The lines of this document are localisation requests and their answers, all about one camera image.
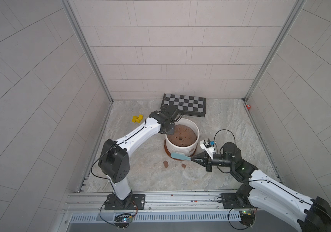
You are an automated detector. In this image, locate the white ceramic pot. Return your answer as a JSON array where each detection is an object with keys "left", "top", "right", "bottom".
[{"left": 165, "top": 119, "right": 200, "bottom": 157}]

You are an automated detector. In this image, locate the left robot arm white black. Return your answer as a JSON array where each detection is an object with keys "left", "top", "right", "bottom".
[{"left": 97, "top": 106, "right": 181, "bottom": 202}]

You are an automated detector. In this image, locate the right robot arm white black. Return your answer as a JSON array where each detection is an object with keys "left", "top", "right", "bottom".
[{"left": 191, "top": 141, "right": 331, "bottom": 232}]

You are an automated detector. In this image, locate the brown mud in pot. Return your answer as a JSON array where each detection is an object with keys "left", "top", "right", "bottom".
[{"left": 167, "top": 125, "right": 197, "bottom": 147}]

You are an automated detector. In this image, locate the terracotta saucer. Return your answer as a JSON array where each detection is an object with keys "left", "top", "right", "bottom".
[{"left": 164, "top": 144, "right": 196, "bottom": 160}]

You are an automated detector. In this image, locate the black grey checkerboard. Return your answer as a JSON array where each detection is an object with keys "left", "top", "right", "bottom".
[{"left": 160, "top": 94, "right": 206, "bottom": 118}]

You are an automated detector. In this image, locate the yellow plastic block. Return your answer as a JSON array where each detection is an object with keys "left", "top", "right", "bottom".
[{"left": 132, "top": 114, "right": 143, "bottom": 123}]

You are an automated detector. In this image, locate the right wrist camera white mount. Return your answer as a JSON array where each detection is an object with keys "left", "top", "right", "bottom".
[{"left": 199, "top": 139, "right": 216, "bottom": 159}]

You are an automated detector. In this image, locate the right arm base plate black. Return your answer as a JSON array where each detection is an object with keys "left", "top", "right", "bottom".
[{"left": 220, "top": 193, "right": 246, "bottom": 209}]

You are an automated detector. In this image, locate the right circuit board with wires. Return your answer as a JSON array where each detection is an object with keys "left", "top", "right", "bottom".
[{"left": 240, "top": 210, "right": 256, "bottom": 227}]

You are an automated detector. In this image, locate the circuit board with wires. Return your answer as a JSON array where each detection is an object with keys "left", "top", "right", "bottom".
[
  {"left": 114, "top": 213, "right": 134, "bottom": 229},
  {"left": 240, "top": 210, "right": 256, "bottom": 227}
]

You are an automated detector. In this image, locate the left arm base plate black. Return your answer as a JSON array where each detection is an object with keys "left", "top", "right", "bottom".
[{"left": 104, "top": 193, "right": 146, "bottom": 211}]

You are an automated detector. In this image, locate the left circuit board with wires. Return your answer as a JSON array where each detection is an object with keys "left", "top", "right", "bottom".
[{"left": 114, "top": 213, "right": 134, "bottom": 229}]

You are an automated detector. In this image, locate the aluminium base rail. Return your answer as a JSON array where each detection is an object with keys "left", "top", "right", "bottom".
[{"left": 62, "top": 189, "right": 254, "bottom": 213}]

